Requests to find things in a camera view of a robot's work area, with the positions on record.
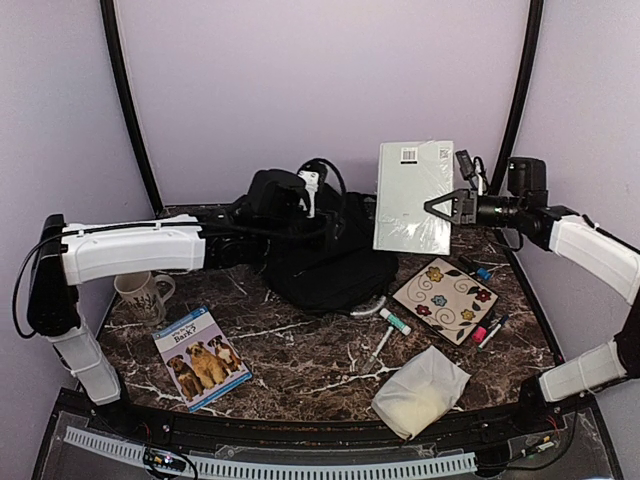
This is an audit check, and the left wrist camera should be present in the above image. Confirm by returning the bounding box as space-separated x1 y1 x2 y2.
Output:
297 166 327 219

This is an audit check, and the black student backpack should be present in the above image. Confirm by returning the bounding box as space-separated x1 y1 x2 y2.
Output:
249 172 401 316

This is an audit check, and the pale green hardcover book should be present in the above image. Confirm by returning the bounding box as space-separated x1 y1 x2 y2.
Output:
373 140 454 255

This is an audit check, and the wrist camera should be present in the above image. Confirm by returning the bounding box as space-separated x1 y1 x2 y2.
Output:
455 150 489 196
297 166 327 219

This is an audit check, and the green capped marker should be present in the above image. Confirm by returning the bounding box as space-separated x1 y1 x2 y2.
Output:
477 336 491 352

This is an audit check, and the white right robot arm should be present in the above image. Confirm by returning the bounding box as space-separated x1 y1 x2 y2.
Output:
423 189 639 434

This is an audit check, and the white glue stick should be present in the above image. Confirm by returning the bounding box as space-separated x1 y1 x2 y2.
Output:
379 308 412 336

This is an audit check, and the dog picture book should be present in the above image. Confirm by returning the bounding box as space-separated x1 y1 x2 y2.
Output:
152 307 252 413

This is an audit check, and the black left frame post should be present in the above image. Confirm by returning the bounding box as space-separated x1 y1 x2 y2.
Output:
99 0 164 216

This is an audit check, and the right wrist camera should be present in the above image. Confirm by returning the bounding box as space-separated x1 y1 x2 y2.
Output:
455 150 489 196

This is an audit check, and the pink highlighter marker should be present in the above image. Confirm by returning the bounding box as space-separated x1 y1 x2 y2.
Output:
472 325 490 345

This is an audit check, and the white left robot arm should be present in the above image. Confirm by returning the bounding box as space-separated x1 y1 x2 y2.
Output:
19 213 340 436

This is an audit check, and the black right frame post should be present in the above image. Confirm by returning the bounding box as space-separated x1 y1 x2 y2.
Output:
488 0 545 195

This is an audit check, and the black frame post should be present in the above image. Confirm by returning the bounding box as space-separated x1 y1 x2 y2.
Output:
488 0 545 195
99 0 164 216

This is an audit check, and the blue capped black marker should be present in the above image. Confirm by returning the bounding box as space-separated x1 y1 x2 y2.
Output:
458 255 492 282

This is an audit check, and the clear syringe pen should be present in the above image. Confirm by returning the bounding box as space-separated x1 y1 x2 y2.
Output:
361 326 395 374

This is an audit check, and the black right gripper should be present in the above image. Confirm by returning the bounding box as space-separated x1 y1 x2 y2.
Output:
426 187 526 229

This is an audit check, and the white patterned mug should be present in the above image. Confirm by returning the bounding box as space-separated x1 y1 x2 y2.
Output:
113 271 176 326

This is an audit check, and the grey slotted cable duct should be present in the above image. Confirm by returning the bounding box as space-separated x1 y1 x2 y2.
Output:
63 427 478 479

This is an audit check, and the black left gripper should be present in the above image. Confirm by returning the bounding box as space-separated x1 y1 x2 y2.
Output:
258 209 346 260

